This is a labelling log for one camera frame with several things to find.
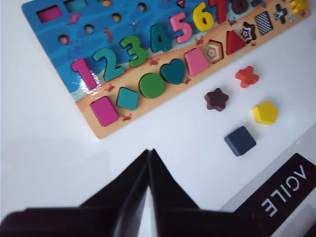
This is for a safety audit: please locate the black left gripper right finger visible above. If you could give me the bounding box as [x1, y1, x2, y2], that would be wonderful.
[149, 148, 272, 237]

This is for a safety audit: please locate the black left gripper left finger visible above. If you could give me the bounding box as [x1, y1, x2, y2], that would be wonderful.
[0, 149, 149, 237]

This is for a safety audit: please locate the navy square block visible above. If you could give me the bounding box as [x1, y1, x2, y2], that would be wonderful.
[224, 125, 257, 157]

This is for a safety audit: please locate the black logo plate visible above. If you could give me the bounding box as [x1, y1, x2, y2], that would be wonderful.
[233, 153, 316, 219]

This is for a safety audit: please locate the magenta rectangle block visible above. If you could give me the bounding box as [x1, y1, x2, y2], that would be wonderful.
[90, 96, 119, 128]

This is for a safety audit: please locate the dark purple star block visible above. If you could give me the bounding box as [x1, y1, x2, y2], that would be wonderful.
[204, 88, 230, 112]

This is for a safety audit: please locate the teal diamond block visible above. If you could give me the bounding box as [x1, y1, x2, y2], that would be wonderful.
[116, 86, 139, 111]

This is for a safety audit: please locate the yellow pentagon block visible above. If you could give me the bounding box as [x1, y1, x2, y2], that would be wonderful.
[252, 101, 279, 125]

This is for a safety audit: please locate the green circle block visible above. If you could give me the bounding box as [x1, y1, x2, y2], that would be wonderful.
[138, 73, 165, 99]

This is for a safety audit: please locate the magenta number one piece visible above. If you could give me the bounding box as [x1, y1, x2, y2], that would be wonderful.
[71, 58, 98, 91]

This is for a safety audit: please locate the dark teal heart block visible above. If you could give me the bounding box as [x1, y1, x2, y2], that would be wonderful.
[159, 58, 186, 85]

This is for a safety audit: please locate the teal number two piece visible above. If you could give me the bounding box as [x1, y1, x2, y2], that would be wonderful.
[92, 48, 125, 82]

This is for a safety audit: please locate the orange cross block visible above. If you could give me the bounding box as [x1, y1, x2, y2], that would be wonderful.
[235, 66, 260, 89]

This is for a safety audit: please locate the pink trapezoid block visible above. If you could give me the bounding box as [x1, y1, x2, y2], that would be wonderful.
[184, 47, 210, 77]

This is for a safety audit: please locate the ocean themed wooden puzzle board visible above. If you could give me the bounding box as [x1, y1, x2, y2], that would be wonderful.
[21, 0, 312, 140]

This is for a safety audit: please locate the green number three piece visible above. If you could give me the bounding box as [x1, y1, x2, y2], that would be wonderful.
[119, 35, 148, 68]

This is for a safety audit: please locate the dark teal number four piece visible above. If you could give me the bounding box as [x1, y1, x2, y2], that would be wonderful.
[149, 23, 175, 53]

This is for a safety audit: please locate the red triangle block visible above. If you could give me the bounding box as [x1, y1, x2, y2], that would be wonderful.
[225, 30, 247, 55]

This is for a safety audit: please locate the pink number five piece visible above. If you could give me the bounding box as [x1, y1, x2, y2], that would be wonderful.
[170, 12, 195, 44]

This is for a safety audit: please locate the yellow number six piece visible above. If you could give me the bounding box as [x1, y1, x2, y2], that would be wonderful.
[192, 2, 215, 32]

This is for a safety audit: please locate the red number seven piece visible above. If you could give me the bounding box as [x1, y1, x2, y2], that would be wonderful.
[209, 0, 229, 25]

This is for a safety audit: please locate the dark purple number eight piece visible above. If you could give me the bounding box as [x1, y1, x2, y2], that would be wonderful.
[231, 0, 250, 15]

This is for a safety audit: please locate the yellow equals sign piece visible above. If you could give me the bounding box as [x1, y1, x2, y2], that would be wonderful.
[290, 0, 309, 14]

